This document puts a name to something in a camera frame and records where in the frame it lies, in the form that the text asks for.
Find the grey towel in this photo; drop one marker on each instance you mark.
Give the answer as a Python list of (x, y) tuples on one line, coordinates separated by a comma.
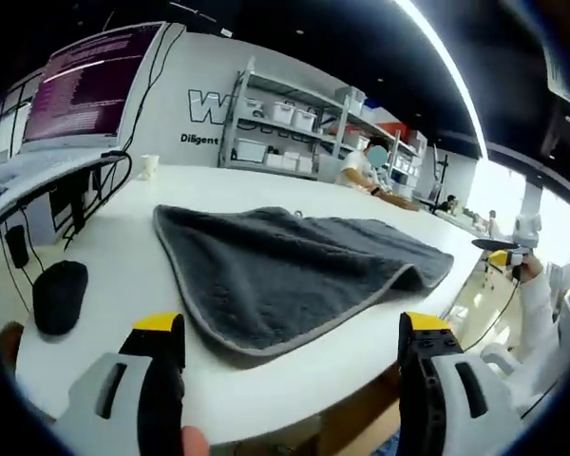
[(285, 275)]

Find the person's right hand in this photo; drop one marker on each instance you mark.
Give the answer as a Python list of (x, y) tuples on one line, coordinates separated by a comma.
[(532, 271)]

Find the person's left hand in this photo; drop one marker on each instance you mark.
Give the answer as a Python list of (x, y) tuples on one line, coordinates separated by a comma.
[(195, 442)]

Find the black computer mouse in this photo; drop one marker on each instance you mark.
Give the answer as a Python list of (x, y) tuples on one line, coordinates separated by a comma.
[(59, 297)]

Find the ceiling light strip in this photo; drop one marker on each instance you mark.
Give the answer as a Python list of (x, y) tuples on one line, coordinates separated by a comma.
[(451, 71)]

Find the black cylinder speaker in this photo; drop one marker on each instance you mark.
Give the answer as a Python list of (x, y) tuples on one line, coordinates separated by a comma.
[(16, 246)]

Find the grey metal shelf unit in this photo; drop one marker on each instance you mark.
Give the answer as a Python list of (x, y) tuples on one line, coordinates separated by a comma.
[(323, 123)]

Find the white paper cup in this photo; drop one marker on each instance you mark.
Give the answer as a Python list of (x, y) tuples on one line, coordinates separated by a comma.
[(149, 167)]

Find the white keyboard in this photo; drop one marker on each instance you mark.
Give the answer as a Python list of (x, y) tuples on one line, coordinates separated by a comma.
[(38, 178)]

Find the group of white storage bins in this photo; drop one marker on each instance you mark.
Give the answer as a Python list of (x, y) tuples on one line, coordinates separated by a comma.
[(285, 114)]

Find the large computer monitor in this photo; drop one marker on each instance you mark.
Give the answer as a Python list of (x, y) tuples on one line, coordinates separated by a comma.
[(90, 85)]

